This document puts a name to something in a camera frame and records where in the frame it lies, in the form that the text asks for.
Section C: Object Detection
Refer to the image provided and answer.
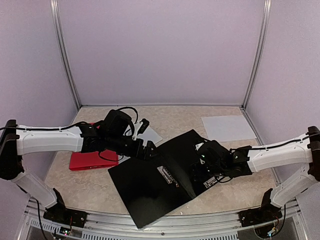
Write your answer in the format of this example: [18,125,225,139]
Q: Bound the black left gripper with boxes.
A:
[106,133,162,162]

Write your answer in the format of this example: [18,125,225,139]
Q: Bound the black clip file folder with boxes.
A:
[108,129,210,229]

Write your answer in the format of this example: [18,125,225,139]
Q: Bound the red clip file folder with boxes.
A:
[69,122,119,171]

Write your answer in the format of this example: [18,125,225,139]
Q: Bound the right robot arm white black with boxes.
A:
[195,126,320,222]

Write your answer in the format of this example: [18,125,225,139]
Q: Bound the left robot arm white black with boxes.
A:
[0,108,156,223]

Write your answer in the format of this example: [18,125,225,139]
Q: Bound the blank white paper sheet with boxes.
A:
[201,115,256,142]

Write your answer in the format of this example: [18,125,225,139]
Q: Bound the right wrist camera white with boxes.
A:
[195,142,206,151]

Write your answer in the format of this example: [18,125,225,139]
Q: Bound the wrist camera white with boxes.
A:
[195,142,206,151]
[132,118,150,140]

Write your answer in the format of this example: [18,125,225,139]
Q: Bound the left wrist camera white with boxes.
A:
[132,118,150,140]

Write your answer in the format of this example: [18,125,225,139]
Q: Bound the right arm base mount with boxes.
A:
[238,206,283,227]

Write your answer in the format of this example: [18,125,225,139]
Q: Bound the aluminium frame rail back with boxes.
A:
[80,103,243,108]

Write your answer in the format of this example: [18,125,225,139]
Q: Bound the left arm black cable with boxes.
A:
[0,122,88,133]

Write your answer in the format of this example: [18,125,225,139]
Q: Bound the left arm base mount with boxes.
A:
[43,203,88,228]

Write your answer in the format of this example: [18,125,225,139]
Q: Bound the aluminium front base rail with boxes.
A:
[17,198,308,240]

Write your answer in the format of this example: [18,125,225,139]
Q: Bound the aluminium frame post right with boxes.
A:
[241,0,272,112]

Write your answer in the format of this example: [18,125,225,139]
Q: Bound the aluminium frame post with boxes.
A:
[241,0,272,112]
[50,0,82,110]

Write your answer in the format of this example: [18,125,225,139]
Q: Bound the aluminium frame post left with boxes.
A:
[50,0,82,110]

